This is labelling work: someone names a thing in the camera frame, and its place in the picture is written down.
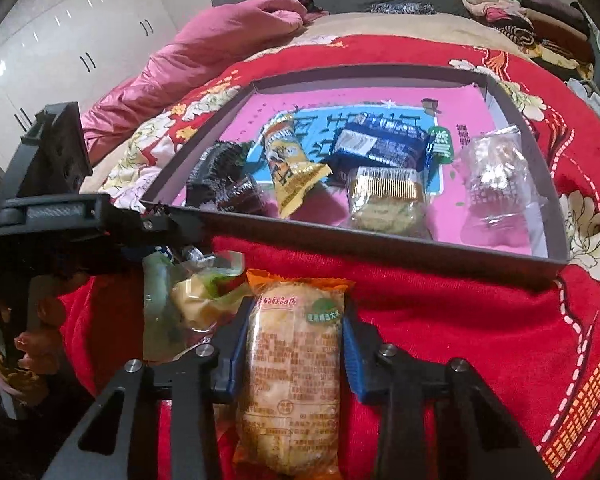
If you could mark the clear wrapped snack packet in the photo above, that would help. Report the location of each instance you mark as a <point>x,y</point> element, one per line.
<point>495,180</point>

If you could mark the stack of folded clothes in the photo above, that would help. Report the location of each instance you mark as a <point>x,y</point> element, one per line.
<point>545,20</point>

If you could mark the clear gold label snack packet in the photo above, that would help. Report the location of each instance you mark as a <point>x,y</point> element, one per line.
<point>385,205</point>

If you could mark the black snack packet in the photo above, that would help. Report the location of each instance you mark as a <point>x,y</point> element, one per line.
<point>212,167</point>

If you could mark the dark purple cloth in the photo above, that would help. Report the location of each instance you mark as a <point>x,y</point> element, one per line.
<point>310,7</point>

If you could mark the pink book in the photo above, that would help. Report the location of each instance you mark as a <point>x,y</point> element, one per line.
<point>445,215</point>

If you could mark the yellow snack packet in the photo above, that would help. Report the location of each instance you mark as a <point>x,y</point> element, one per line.
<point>290,175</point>

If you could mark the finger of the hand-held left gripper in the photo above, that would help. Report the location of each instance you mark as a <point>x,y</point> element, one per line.
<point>170,225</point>

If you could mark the person's left hand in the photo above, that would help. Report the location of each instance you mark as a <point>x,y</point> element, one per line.
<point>40,355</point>

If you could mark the white cloth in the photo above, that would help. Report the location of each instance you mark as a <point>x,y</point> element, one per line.
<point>595,100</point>

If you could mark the grey cardboard box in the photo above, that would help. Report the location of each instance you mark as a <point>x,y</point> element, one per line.
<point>380,255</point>

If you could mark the pink quilt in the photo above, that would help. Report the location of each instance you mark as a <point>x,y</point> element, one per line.
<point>205,50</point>

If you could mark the dark brown snack packet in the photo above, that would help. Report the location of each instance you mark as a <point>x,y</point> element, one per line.
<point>240,195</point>

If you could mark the orange snack packet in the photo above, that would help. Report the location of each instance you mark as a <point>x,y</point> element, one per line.
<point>290,385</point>

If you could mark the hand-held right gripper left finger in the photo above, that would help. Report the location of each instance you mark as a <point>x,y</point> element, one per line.
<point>234,360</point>

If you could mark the red floral blanket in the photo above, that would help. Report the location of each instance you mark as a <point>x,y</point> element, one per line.
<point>480,335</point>

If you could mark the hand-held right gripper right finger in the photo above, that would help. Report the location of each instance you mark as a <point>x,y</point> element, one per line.
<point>355,360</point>

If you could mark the dark patterned cloth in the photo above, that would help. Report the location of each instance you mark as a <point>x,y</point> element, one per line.
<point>402,8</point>

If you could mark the green snack packet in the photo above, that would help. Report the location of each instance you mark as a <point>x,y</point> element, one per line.
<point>200,300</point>

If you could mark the blue snack packet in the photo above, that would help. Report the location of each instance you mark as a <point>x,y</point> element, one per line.
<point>380,142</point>

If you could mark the white wardrobe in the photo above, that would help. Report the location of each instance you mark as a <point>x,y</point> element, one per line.
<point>55,35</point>

